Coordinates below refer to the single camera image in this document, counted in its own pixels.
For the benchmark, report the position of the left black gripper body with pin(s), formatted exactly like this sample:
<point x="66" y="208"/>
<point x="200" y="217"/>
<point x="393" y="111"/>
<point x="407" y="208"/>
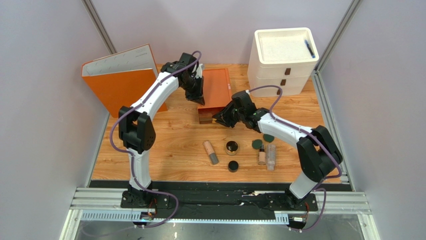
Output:
<point x="194" y="83"/>

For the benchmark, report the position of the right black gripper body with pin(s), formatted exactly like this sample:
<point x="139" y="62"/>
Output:
<point x="227" y="115"/>

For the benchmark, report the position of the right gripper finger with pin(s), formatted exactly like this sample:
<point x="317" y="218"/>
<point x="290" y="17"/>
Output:
<point x="225" y="113"/>
<point x="228" y="122"/>

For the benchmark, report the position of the orange makeup drawer box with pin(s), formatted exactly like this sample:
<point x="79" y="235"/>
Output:
<point x="217" y="94"/>

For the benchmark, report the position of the beige concealer tube grey cap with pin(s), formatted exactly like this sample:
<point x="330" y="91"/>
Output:
<point x="210" y="152"/>

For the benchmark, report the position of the BB cream foundation bottle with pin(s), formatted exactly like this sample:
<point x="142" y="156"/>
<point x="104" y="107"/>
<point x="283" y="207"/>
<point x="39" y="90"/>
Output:
<point x="261" y="156"/>

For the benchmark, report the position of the clear plastic bottle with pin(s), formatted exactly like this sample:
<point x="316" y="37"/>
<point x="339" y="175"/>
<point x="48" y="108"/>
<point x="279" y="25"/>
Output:
<point x="270" y="157"/>

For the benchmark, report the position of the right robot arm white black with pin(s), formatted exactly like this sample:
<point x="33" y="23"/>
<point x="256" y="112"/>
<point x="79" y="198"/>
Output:
<point x="317" y="151"/>

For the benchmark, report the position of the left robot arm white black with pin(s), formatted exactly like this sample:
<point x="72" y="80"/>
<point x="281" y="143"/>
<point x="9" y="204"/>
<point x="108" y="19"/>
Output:
<point x="136" y="129"/>

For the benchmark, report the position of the open glass cream jar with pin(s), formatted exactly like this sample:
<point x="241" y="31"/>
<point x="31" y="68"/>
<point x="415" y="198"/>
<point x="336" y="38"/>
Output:
<point x="231" y="148"/>

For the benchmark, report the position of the green round puff near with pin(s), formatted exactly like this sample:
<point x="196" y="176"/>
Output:
<point x="257" y="144"/>

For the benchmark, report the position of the green round puff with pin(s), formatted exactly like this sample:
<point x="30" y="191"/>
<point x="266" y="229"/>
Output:
<point x="268" y="138"/>
<point x="257" y="144"/>

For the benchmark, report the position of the green round puff far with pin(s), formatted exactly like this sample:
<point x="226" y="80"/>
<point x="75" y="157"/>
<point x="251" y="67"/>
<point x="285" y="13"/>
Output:
<point x="268" y="138"/>

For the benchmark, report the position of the black jar lid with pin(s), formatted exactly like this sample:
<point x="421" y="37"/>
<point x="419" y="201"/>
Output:
<point x="233" y="166"/>

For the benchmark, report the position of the white three-drawer cabinet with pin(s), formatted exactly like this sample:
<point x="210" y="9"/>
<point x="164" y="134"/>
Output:
<point x="279" y="62"/>

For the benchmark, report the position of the blue pen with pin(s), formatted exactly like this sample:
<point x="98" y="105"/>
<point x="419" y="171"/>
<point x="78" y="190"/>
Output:
<point x="311" y="52"/>

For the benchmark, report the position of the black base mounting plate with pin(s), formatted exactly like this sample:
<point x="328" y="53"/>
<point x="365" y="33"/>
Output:
<point x="275" y="201"/>

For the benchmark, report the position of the orange white ring binder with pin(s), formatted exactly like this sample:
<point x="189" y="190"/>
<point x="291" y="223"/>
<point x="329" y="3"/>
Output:
<point x="122" y="78"/>

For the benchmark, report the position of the aluminium rail frame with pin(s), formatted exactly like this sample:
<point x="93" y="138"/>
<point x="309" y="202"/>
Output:
<point x="215" y="207"/>

